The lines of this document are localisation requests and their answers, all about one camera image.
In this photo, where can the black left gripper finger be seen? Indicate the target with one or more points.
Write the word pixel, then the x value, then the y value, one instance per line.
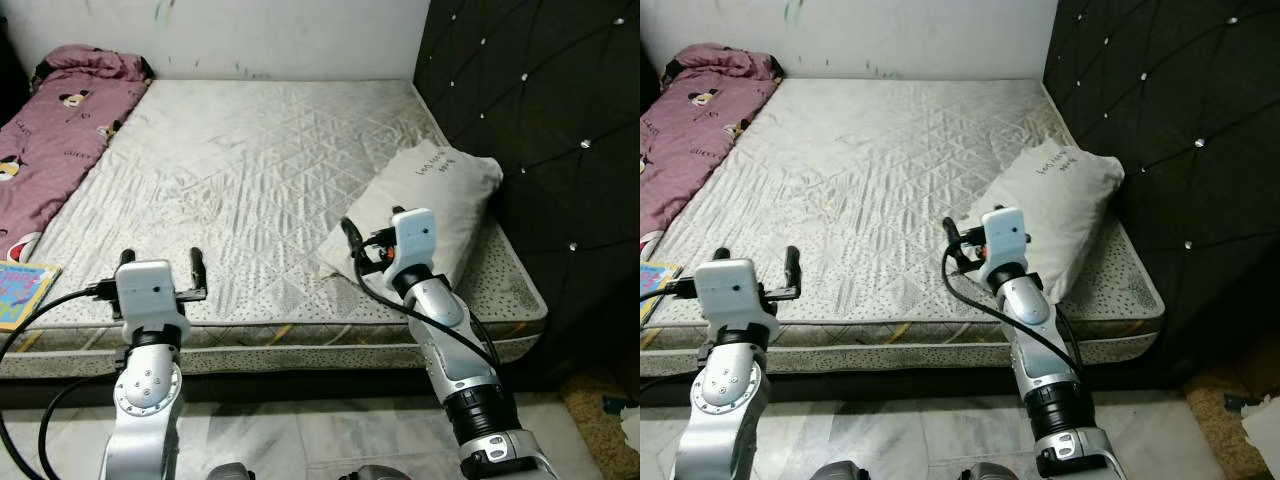
pixel 126 258
pixel 721 254
pixel 198 270
pixel 793 268

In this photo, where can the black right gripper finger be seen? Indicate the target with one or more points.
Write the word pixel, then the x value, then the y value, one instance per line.
pixel 352 238
pixel 951 238

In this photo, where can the blue yellow children's book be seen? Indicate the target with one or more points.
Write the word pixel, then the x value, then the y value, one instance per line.
pixel 658 292
pixel 25 295

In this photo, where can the pink cartoon print blanket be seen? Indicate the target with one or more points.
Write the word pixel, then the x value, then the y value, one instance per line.
pixel 690 130
pixel 60 140

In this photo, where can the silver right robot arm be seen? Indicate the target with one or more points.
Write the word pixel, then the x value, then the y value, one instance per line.
pixel 465 370
pixel 1045 370

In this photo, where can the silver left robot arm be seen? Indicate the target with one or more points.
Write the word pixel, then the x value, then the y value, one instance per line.
pixel 145 400
pixel 720 400

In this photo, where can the white quilted mattress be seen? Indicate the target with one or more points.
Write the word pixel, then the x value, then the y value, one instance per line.
pixel 260 180
pixel 880 180

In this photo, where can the white crumpled scrap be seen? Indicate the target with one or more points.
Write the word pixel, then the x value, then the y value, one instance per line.
pixel 1262 425
pixel 630 425

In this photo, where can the black tufted headboard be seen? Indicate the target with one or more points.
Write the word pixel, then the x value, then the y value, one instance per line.
pixel 540 120
pixel 1170 120

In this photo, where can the grey right robot leg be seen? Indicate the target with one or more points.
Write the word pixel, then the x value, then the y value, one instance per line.
pixel 375 472
pixel 990 472

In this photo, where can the brown rug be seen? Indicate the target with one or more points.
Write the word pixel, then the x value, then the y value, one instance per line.
pixel 1215 440
pixel 590 440

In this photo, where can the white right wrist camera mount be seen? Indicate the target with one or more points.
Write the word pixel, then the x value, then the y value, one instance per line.
pixel 415 235
pixel 1005 235

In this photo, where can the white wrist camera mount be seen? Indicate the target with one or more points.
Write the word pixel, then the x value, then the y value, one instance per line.
pixel 730 290
pixel 415 235
pixel 150 290
pixel 1005 235

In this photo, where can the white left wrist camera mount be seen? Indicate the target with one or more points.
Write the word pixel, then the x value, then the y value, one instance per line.
pixel 730 290
pixel 150 290

